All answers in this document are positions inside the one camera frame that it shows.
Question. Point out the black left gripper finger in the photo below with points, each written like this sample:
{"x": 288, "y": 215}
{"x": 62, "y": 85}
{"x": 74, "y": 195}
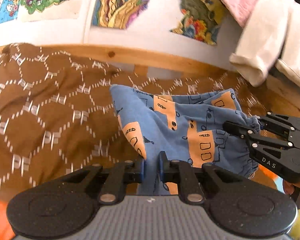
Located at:
{"x": 236, "y": 204}
{"x": 285, "y": 126}
{"x": 66, "y": 205}

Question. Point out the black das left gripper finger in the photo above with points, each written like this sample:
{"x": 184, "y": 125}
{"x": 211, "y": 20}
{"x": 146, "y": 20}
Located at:
{"x": 272, "y": 153}

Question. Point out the blue patterned child pants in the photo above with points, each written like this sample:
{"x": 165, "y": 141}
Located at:
{"x": 186, "y": 127}

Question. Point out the orange and blue striped sheet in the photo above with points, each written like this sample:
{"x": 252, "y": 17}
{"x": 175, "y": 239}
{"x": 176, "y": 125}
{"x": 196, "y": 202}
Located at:
{"x": 0, "y": 219}

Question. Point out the brown PF patterned blanket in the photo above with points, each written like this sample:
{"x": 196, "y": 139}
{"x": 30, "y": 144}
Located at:
{"x": 57, "y": 115}

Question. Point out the cream hanging garment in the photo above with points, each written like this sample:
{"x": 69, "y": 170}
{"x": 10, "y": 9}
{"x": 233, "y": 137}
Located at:
{"x": 271, "y": 38}

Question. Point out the wooden bed frame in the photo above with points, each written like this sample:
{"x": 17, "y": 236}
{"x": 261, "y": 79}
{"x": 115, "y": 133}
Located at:
{"x": 277, "y": 94}

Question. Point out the colourful wall poster right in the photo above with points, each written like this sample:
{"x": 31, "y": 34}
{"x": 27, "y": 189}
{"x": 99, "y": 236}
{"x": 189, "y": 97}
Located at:
{"x": 201, "y": 20}

